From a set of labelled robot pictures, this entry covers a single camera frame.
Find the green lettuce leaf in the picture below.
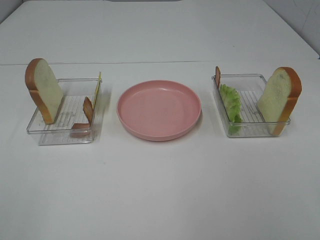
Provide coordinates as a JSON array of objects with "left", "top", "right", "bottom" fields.
[{"left": 219, "top": 84, "right": 243, "bottom": 136}]

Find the yellow cheese slice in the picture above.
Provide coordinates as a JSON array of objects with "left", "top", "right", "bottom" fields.
[{"left": 92, "top": 71, "right": 102, "bottom": 109}]

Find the tray bacon strip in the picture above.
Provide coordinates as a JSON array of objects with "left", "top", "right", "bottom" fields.
[
  {"left": 215, "top": 66, "right": 221, "bottom": 89},
  {"left": 69, "top": 96, "right": 94, "bottom": 138}
]

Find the bread slice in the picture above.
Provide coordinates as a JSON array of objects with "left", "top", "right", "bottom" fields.
[
  {"left": 24, "top": 58, "right": 64, "bottom": 125},
  {"left": 257, "top": 67, "right": 302, "bottom": 136}
]

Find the pink round plate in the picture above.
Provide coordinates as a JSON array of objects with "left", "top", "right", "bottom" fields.
[{"left": 116, "top": 80, "right": 202, "bottom": 142}]

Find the right clear plastic tray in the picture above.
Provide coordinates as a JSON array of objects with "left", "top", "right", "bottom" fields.
[{"left": 211, "top": 73, "right": 291, "bottom": 138}]

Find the clear plastic tray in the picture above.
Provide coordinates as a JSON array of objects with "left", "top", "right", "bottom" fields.
[
  {"left": 211, "top": 73, "right": 291, "bottom": 138},
  {"left": 26, "top": 77, "right": 104, "bottom": 146}
]

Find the left clear plastic tray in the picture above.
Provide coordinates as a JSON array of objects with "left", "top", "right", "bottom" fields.
[{"left": 26, "top": 77, "right": 104, "bottom": 146}]

